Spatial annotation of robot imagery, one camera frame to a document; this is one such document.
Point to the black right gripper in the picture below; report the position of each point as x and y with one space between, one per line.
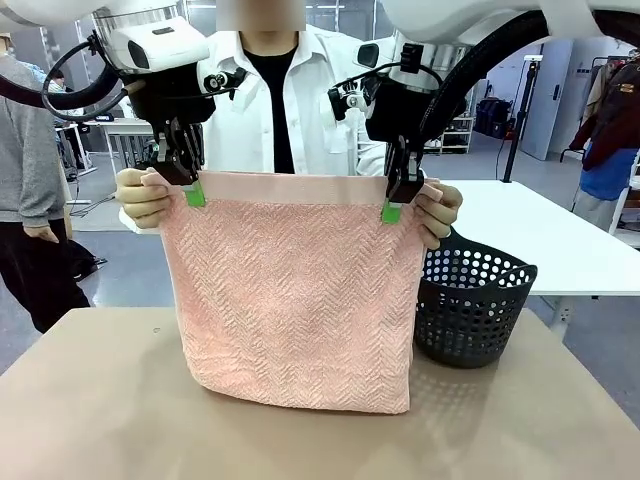
395 110

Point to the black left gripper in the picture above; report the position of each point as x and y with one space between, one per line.
170 97

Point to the dark perforated laundry basket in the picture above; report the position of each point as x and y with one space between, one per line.
465 315

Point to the pink towel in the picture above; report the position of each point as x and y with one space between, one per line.
295 290

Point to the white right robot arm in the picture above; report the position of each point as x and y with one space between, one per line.
450 25

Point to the white-sleeved left forearm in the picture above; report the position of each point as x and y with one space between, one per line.
372 160

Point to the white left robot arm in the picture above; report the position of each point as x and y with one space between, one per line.
145 40

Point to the white-shirt person's right hand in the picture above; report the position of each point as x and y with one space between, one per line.
140 200

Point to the white-shirt person's left hand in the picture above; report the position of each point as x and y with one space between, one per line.
442 217

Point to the grey-sweater person's hand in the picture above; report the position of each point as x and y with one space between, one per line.
42 234

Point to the wide white workbench desk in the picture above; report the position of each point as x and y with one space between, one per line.
120 130

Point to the wooden shoe shelf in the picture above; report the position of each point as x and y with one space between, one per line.
455 137

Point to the black cap with white print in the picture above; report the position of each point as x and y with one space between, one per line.
104 117

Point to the small white side desk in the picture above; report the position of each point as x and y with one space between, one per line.
75 150

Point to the black suitcase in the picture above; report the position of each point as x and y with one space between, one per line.
492 117

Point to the person in white shirt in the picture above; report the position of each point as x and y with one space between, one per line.
310 110

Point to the black tripod pole white head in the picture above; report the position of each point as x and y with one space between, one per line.
520 115

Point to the black clothes heap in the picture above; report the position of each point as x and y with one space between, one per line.
82 260

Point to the seated dark-haired person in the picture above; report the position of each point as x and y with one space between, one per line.
59 82

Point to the person in grey sweater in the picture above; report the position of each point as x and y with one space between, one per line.
25 165

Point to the large white table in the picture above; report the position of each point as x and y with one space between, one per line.
550 230

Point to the grey door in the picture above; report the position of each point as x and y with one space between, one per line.
547 100

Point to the grey garment on rack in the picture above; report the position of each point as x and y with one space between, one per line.
595 210

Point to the blue garment on rack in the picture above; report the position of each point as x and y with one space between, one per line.
612 172

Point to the beige coat on rack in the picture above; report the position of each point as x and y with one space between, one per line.
597 92

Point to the brown jacket on rack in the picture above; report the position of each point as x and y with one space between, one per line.
617 105

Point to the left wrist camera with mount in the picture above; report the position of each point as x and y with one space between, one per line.
222 80

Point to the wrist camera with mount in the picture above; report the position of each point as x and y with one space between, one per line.
350 97
222 80

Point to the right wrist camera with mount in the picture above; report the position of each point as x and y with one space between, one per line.
350 97

